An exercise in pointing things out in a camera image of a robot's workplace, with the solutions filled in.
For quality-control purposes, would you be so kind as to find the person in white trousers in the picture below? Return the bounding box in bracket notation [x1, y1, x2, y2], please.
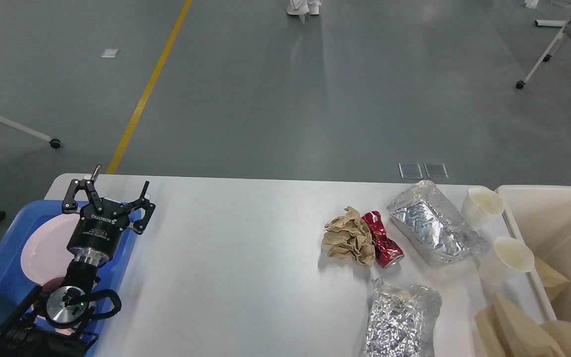
[287, 0, 323, 16]

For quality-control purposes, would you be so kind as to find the cream paper cup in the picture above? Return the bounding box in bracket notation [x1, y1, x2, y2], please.
[478, 237, 535, 286]
[460, 187, 505, 230]

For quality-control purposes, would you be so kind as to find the floor socket plate left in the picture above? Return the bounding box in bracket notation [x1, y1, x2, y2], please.
[399, 163, 423, 180]

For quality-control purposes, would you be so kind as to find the pink plate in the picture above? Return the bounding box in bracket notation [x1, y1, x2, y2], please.
[20, 214, 79, 285]

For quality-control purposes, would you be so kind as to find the floor socket plate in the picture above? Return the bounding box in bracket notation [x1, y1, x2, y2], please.
[399, 163, 423, 180]
[424, 163, 449, 180]

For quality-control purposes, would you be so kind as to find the beige waste bin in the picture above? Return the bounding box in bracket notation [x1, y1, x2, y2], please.
[497, 185, 571, 322]

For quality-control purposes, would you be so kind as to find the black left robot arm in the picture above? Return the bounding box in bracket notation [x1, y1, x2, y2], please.
[0, 169, 156, 357]

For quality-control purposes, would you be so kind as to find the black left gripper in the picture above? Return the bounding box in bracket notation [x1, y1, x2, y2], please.
[61, 164, 157, 263]

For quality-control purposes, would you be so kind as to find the brown paper bag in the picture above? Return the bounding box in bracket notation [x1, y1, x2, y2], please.
[474, 257, 571, 357]

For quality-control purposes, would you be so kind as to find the crumpled brown paper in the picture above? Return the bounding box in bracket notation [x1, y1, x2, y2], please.
[320, 206, 375, 267]

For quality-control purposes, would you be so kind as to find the floor socket plate right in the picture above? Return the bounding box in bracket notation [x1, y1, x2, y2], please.
[424, 163, 449, 180]

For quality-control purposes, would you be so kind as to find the silver foil bag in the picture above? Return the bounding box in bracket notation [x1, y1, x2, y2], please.
[360, 278, 443, 357]
[387, 180, 490, 266]

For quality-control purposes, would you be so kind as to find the crushed red can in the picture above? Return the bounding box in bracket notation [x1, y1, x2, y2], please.
[362, 211, 405, 268]

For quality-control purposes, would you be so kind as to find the pink ribbed mug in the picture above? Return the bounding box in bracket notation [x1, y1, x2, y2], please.
[33, 277, 98, 338]

